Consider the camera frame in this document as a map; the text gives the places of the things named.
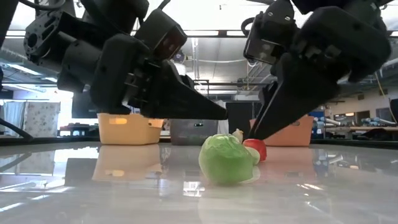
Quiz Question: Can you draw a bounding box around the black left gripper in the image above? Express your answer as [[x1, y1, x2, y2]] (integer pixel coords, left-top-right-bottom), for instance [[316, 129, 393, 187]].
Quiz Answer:
[[57, 32, 228, 121]]

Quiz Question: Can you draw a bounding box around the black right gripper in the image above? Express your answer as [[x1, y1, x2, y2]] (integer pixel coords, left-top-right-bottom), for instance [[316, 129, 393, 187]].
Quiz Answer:
[[248, 7, 392, 141]]

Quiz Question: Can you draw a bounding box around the grey plastic basket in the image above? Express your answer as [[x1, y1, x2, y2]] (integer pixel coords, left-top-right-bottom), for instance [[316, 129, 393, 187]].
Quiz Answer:
[[169, 119, 219, 146]]

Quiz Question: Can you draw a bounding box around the black monitor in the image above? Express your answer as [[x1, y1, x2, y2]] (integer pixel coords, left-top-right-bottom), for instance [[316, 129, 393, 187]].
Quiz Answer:
[[71, 91, 100, 119]]

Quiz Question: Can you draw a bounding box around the black left wrist camera cable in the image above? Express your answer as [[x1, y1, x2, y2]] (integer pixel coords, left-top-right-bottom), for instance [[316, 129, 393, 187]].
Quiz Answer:
[[157, 0, 172, 12]]

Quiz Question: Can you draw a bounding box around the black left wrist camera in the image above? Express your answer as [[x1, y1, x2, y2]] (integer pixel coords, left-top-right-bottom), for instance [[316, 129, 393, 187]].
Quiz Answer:
[[134, 8, 188, 62]]

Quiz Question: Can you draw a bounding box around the yellow hanging cord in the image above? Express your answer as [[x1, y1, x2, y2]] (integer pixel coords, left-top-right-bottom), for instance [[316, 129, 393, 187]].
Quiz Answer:
[[374, 73, 398, 124]]

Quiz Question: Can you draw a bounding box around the cream garlic bulb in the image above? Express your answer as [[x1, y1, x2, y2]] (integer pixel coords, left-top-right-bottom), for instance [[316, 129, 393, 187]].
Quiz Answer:
[[231, 128, 244, 144]]

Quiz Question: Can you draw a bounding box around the wooden workbench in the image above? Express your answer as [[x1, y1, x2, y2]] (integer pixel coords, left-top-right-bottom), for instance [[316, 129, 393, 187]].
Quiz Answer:
[[325, 125, 398, 132]]

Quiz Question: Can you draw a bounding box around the orange plastic basket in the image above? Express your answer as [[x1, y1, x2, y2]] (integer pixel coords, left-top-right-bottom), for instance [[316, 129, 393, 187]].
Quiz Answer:
[[249, 114, 315, 147]]

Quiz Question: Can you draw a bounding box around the blue cabinet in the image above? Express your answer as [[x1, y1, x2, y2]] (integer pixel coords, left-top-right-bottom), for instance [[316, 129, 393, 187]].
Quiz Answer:
[[307, 108, 326, 140]]

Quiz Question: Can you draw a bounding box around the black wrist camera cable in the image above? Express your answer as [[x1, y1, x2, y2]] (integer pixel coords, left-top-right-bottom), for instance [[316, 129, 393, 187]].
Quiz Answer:
[[157, 0, 172, 12], [240, 16, 261, 37]]

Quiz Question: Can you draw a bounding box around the green lettuce head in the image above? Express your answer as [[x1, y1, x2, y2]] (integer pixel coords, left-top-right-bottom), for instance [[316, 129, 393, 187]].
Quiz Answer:
[[198, 133, 255, 187]]

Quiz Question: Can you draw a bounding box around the yellow plastic basket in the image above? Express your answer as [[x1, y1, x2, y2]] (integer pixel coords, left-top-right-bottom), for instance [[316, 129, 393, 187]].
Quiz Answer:
[[96, 112, 165, 146]]

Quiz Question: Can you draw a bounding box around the long ceiling light bar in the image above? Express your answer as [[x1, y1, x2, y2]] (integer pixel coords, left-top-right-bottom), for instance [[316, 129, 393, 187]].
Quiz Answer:
[[6, 29, 398, 39]]

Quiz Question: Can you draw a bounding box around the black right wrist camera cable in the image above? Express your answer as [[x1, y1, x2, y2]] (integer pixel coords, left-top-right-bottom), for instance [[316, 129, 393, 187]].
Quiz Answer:
[[240, 16, 261, 37]]

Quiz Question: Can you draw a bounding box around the white curtain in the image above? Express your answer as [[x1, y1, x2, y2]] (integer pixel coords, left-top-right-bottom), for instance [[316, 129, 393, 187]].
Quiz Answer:
[[2, 101, 25, 133]]

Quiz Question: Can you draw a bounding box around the pale green vegetable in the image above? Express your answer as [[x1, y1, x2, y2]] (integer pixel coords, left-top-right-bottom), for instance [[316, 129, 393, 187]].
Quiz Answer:
[[245, 146, 261, 166]]

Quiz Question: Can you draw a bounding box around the black curved cable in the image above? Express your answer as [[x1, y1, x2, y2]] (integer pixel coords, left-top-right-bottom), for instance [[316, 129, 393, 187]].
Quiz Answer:
[[0, 118, 34, 141]]

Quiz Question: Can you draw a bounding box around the white hanging cloth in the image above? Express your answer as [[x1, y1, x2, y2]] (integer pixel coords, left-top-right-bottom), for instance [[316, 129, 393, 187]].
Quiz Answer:
[[217, 100, 230, 134]]

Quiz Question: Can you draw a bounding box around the floral curtain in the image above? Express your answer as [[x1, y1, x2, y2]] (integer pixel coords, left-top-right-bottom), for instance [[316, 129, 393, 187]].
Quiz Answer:
[[24, 101, 62, 137]]

